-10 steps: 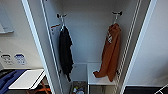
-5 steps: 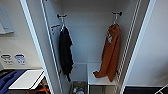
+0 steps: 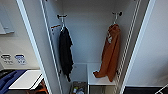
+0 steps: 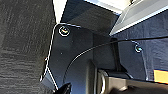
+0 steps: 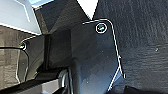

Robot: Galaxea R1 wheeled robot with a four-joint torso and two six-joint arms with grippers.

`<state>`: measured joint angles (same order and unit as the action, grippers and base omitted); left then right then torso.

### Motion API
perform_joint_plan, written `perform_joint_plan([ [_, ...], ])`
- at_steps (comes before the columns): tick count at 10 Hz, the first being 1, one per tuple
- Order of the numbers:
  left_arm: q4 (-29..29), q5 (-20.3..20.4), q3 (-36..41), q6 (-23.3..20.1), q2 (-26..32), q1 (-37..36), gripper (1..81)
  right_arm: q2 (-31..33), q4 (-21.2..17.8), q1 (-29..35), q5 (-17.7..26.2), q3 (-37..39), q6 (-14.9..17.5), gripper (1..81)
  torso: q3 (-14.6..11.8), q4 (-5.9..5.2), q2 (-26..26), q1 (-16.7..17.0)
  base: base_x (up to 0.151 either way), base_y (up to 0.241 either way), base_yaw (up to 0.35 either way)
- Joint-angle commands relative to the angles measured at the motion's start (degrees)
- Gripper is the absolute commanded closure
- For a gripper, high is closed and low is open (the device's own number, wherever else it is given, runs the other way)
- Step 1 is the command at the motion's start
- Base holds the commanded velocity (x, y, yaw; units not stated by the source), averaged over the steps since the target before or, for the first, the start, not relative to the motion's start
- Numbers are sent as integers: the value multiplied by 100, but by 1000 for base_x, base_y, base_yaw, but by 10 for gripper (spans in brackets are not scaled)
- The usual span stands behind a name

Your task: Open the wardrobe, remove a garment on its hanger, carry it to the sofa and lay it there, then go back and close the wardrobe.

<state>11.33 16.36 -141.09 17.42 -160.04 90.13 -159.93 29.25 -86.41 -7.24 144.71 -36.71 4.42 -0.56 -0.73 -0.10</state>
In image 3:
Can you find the white wardrobe door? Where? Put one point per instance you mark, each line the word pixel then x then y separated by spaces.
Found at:
pixel 38 33
pixel 138 33

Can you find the white wardrobe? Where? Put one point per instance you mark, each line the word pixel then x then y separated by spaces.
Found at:
pixel 88 33

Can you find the black garment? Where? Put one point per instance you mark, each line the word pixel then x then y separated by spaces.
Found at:
pixel 65 50

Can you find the white inner shelf unit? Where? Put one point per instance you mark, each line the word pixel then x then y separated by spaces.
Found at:
pixel 92 71

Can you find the orange hoodie white lettering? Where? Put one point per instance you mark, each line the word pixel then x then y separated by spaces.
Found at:
pixel 110 53

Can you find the white clothes hanger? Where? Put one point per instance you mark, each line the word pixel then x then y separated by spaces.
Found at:
pixel 115 21
pixel 62 26

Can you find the brown storage basket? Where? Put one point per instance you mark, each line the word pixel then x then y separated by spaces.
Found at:
pixel 73 85

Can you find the white blue bottle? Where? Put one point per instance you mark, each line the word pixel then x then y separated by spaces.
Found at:
pixel 81 91

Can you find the white first aid box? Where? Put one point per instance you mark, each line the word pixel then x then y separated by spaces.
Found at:
pixel 6 20

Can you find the black wall hook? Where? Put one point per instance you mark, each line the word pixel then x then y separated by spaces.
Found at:
pixel 62 16
pixel 117 14

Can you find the orange metal bin frame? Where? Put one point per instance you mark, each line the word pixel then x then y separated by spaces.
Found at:
pixel 41 89

